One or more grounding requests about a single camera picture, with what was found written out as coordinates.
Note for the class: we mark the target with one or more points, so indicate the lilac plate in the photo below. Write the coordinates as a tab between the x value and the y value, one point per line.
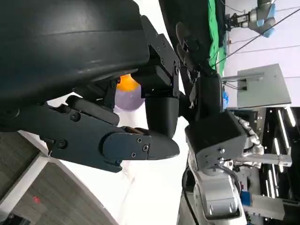
129	100

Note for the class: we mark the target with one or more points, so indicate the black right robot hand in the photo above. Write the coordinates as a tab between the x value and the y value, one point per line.
208	93

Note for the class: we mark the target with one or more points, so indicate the grey metal box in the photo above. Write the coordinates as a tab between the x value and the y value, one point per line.
262	86

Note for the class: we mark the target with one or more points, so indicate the white table frame bar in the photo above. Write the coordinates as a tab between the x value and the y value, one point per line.
23	178

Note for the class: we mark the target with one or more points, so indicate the black rack with light strips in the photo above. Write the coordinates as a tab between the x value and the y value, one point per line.
281	140

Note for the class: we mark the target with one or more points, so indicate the green cloth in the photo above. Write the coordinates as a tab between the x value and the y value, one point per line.
214	47

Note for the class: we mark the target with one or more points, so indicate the orange and white bread roll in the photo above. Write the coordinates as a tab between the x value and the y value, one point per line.
125	83

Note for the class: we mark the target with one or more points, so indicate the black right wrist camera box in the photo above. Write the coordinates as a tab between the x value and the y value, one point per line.
215	133

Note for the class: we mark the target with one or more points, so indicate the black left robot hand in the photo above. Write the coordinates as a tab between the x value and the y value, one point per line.
65	47

